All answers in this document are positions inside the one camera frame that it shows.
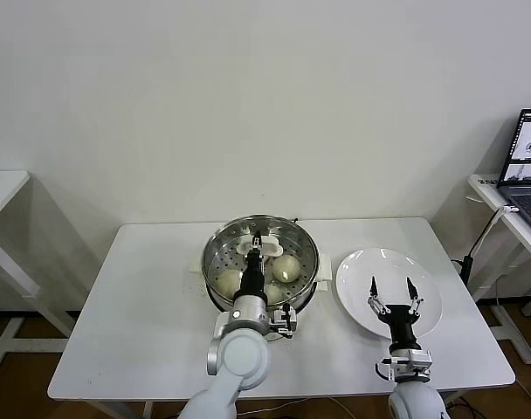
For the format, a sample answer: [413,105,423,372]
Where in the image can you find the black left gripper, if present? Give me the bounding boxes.
[234,230,267,300]

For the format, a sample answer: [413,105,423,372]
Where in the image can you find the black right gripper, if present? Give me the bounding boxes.
[366,275,425,353]

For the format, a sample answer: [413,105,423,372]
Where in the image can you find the white steamed baozi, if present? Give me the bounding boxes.
[272,255,302,283]
[215,269,245,298]
[263,283,285,305]

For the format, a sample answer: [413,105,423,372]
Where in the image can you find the stainless steel steamer basket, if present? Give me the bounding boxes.
[203,214,319,313]

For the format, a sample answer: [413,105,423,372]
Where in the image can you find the round white plate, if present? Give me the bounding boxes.
[334,247,444,341]

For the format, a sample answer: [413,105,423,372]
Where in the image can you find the white desk under laptop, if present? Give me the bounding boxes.
[465,173,531,366]

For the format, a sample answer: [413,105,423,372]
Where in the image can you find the open grey laptop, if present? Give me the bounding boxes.
[495,107,531,241]

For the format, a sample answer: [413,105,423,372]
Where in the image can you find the empty white side desk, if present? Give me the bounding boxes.
[0,169,81,379]

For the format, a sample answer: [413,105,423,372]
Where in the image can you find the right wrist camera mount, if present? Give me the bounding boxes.
[376,348,435,385]

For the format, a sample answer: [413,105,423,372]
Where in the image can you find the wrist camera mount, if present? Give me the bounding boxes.
[267,303,298,340]
[376,348,435,385]

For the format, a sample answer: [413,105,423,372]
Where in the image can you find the black cylinder on cable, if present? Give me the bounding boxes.
[451,255,472,285]

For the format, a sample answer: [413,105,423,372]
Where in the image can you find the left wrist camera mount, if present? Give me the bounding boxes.
[267,303,298,340]

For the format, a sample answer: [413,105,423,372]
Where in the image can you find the white laptop cable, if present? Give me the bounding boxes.
[465,203,519,261]

